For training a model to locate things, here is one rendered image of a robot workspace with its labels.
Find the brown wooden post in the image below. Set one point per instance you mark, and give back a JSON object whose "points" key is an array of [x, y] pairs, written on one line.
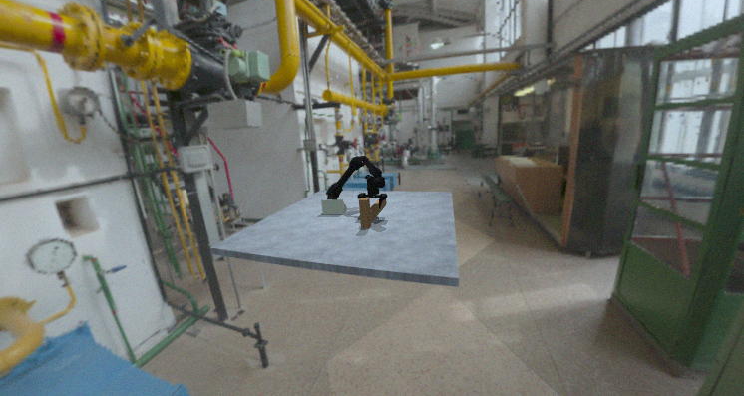
{"points": [[365, 216]]}

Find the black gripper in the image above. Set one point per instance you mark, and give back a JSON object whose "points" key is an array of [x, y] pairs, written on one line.
{"points": [[372, 192]]}

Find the brown wooden rail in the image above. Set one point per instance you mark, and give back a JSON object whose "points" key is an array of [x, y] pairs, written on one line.
{"points": [[374, 209]]}

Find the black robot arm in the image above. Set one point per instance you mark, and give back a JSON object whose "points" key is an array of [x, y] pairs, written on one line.
{"points": [[356, 162]]}

